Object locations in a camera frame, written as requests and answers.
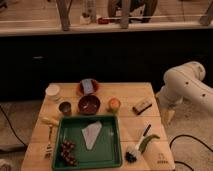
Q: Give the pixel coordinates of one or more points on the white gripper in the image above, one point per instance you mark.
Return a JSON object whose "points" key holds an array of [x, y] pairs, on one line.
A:
{"points": [[167, 115]]}

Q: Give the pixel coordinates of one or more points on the dark purple bowl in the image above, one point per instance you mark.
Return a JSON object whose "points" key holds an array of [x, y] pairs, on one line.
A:
{"points": [[88, 105]]}

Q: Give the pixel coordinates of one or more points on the green plastic tray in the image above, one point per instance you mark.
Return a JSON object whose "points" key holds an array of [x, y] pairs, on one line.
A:
{"points": [[96, 142]]}

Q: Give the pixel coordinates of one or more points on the small dark metal cup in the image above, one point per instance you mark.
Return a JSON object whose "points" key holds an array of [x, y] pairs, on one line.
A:
{"points": [[65, 108]]}

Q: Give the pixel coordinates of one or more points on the white plastic cup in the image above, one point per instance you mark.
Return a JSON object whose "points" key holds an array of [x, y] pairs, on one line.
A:
{"points": [[53, 92]]}

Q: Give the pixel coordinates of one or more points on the dark red grape bunch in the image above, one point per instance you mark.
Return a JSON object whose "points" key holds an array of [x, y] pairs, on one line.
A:
{"points": [[66, 148]]}

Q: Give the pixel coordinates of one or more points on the yellow handled fork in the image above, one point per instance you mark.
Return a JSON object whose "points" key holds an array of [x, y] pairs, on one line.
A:
{"points": [[51, 123]]}

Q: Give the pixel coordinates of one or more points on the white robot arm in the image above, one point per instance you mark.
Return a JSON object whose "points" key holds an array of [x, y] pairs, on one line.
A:
{"points": [[184, 82]]}

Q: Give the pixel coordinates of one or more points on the blue sponge block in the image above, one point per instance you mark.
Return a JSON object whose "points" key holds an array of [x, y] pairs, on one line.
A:
{"points": [[87, 86]]}

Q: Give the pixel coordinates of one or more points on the white folded cloth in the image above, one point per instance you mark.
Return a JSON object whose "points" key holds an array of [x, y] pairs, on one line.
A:
{"points": [[90, 134]]}

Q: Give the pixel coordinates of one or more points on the green vegetable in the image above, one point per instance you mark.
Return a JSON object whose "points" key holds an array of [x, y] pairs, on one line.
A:
{"points": [[146, 141]]}

